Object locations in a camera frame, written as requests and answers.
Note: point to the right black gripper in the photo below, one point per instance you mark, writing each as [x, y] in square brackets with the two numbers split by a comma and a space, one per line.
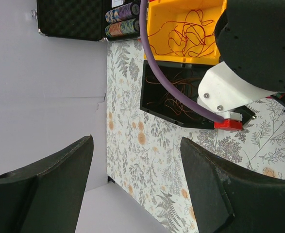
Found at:
[250, 36]

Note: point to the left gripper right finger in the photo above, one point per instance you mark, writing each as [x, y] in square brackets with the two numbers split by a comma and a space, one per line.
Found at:
[228, 198]

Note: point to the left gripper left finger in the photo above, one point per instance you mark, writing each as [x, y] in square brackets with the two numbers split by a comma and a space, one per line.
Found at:
[46, 196]

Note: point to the dark red wires yellow bin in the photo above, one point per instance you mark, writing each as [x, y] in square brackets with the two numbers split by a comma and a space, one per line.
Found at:
[192, 36]

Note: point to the black bin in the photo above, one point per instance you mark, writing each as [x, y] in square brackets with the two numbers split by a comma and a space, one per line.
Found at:
[156, 100]

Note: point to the floral table mat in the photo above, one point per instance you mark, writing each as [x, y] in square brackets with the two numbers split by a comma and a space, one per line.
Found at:
[143, 151]

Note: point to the playing card deck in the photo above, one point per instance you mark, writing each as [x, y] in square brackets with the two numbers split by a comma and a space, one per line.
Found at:
[116, 3]

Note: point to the black poker chip case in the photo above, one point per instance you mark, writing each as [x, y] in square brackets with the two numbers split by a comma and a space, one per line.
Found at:
[91, 20]

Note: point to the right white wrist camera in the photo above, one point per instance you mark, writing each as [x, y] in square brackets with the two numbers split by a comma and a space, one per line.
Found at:
[222, 91]

